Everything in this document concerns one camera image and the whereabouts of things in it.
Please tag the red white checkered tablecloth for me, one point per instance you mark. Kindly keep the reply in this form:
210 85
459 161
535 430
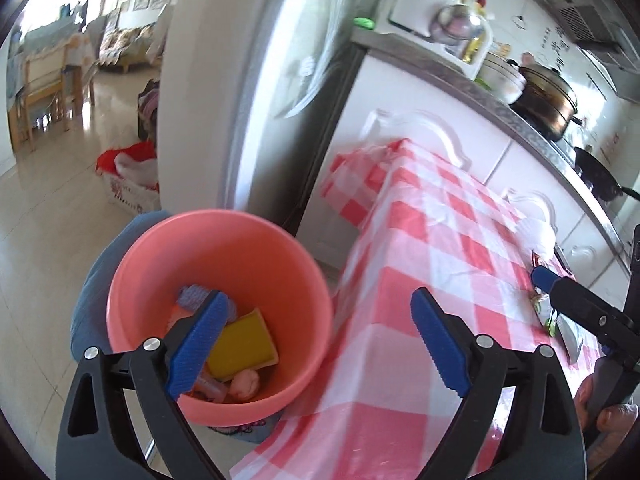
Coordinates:
425 240

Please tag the pink plastic bucket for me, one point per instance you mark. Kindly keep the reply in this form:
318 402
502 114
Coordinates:
225 250

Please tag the patterned sofa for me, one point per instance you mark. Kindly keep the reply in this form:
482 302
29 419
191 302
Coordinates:
127 45

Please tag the wooden chair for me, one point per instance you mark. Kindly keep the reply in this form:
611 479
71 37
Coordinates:
45 85

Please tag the red cloth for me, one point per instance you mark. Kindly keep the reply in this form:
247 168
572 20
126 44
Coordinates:
125 155

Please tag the yellow scouring sponge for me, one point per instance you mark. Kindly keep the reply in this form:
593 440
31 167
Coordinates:
245 345

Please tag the blue stool cushion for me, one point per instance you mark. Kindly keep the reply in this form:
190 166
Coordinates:
95 280

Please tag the dark cooking pot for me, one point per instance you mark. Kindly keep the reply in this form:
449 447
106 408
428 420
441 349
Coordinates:
545 102

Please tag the grey range hood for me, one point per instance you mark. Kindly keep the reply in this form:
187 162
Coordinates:
590 20

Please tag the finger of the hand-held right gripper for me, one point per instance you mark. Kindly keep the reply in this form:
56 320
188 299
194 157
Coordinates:
542 277
636 270

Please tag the white wipes packet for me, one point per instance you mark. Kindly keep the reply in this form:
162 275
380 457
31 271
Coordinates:
572 336

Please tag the person's right hand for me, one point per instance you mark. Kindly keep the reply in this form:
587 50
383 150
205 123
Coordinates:
620 417

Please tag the white refrigerator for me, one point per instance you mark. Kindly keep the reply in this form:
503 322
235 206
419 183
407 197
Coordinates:
240 85

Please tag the black wok pan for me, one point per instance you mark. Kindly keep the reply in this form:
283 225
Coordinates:
600 175

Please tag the red shiny snack packet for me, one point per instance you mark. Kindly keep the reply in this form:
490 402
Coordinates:
542 305

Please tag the steel ladle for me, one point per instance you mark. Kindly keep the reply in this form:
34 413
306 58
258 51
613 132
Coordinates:
457 25

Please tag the stacked white bowls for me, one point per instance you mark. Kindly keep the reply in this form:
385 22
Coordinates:
495 75

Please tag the white plastic basket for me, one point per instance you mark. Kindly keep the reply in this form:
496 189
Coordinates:
130 195

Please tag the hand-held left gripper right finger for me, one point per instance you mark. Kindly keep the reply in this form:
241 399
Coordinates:
440 345

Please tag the white cabinet door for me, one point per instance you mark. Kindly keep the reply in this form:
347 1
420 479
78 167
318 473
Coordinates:
400 90
590 245
525 170

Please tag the blue patterned cloth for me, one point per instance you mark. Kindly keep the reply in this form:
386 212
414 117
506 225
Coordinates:
192 296

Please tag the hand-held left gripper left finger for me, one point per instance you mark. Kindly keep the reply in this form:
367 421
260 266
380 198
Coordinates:
197 345

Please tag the green plastic clip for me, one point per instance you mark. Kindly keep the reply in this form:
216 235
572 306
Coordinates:
365 22

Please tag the pink round ball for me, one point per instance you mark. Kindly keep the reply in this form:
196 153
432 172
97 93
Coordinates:
245 384

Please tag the white bag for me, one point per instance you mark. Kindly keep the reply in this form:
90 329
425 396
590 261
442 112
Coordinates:
537 234

